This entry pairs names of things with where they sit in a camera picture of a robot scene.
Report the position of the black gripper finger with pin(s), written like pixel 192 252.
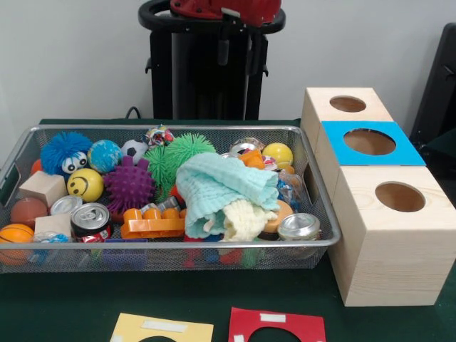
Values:
pixel 223 48
pixel 256 53

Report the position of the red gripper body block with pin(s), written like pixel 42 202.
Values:
pixel 249 9

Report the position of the wooden box with three holes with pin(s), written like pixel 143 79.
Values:
pixel 392 256

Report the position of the red card with round hole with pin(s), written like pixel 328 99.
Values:
pixel 242 324

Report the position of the yellow card with round hole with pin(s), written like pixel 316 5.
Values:
pixel 124 327

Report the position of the plain yellow ball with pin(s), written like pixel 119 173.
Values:
pixel 278 156

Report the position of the green fuzzy ball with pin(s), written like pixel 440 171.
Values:
pixel 189 147

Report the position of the mint green cloth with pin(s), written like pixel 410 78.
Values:
pixel 221 181

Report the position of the purple spiky ball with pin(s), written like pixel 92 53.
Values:
pixel 130 185

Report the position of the black chair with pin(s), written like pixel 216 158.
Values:
pixel 438 89

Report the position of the orange toy building brick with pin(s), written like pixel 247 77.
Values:
pixel 153 224

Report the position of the blue fuzzy ball with eyes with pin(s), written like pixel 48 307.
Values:
pixel 60 149

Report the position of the yellow smiley face ball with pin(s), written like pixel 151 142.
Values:
pixel 85 185

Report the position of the plain wooden block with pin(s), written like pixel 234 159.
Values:
pixel 41 187

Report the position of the brown ball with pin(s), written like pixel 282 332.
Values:
pixel 28 212

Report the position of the orange basketball toy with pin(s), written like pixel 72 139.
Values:
pixel 16 235

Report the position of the black pedestal with red base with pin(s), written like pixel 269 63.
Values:
pixel 199 89

